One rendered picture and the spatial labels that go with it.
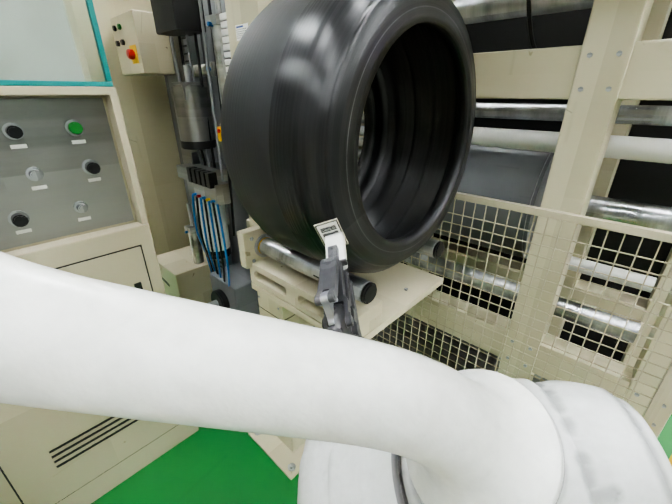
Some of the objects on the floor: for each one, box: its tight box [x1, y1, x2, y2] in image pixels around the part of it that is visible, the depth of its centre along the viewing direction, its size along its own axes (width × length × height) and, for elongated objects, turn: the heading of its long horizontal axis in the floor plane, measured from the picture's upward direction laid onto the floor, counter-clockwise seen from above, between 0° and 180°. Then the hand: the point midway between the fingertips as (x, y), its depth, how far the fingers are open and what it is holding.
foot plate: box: [248, 433, 305, 480], centre depth 139 cm, size 27×27×2 cm
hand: (336, 252), depth 54 cm, fingers closed
